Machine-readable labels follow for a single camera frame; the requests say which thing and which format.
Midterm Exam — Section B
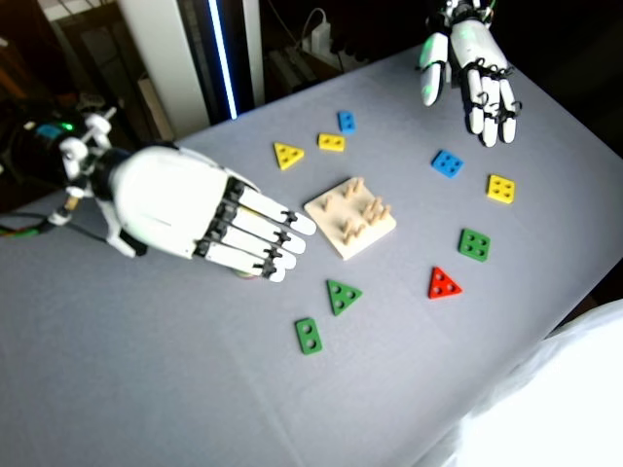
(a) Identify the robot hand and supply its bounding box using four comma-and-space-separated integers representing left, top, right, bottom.
100, 143, 318, 284
416, 17, 523, 148

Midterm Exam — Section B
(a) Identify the blue four-hole square block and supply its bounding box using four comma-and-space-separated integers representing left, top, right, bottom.
430, 149, 465, 180

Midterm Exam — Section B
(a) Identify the yellow triangle block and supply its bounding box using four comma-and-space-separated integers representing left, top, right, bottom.
273, 141, 307, 171

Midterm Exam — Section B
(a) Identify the yellow four-hole square block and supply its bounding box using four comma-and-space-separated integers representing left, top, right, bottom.
486, 173, 518, 205

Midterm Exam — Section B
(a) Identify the yellow two-hole rectangle block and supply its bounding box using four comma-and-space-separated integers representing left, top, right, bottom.
316, 132, 348, 153

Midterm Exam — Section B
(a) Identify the green four-hole square block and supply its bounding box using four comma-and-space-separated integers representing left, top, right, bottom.
457, 227, 493, 264

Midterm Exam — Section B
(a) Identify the green two-hole rectangle block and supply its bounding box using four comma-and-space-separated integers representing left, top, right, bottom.
293, 317, 323, 356

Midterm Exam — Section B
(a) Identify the green triangle block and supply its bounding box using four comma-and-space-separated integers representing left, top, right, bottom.
325, 278, 364, 317

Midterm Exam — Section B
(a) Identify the red triangle block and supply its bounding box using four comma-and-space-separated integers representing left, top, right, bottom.
426, 266, 463, 301

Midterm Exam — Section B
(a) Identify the white column with blue light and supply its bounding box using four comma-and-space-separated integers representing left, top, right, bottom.
116, 0, 267, 142

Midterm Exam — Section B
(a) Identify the white power adapter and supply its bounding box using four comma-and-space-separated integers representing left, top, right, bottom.
301, 18, 338, 55

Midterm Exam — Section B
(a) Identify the wooden peg board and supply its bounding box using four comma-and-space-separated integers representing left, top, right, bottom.
303, 175, 397, 263

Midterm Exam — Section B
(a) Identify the grey table cloth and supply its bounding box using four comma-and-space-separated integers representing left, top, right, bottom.
0, 43, 623, 467

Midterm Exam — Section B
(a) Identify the grey power strip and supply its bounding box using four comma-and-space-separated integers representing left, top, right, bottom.
266, 46, 342, 85

